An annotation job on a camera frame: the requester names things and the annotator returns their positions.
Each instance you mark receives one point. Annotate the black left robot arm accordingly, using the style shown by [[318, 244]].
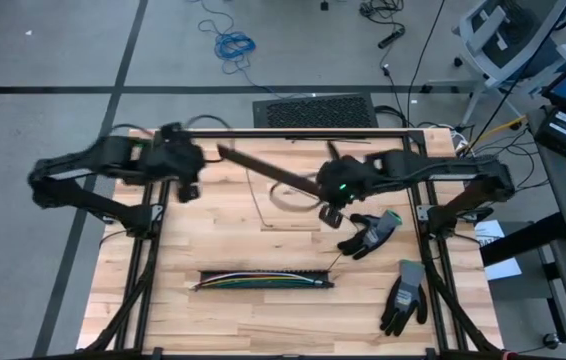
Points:
[[88, 200]]

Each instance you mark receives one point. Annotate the black duct cover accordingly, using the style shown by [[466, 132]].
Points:
[[268, 171]]

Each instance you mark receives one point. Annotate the black desk leg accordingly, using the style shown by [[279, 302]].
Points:
[[523, 240]]

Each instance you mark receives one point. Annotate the small black computer box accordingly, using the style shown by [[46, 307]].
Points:
[[563, 132]]

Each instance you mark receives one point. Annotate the black power strip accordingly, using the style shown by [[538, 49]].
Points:
[[391, 38]]

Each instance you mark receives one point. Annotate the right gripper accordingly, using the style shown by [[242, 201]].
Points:
[[345, 180]]

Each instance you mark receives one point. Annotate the grey desk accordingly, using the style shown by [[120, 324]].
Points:
[[558, 200]]

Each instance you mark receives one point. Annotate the white paper sheet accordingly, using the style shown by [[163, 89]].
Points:
[[500, 267]]

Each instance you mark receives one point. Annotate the black glove green cuff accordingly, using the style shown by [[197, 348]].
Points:
[[368, 240]]

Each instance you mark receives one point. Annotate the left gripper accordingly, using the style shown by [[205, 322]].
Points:
[[178, 160]]

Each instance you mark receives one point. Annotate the black glove grey cuff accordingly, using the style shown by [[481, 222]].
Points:
[[405, 300]]

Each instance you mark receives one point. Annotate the black aluminium table frame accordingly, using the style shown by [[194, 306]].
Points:
[[263, 134]]

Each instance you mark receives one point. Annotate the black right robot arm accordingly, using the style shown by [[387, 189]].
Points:
[[463, 167]]

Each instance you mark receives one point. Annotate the black caster wheel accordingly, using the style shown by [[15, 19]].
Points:
[[552, 341]]

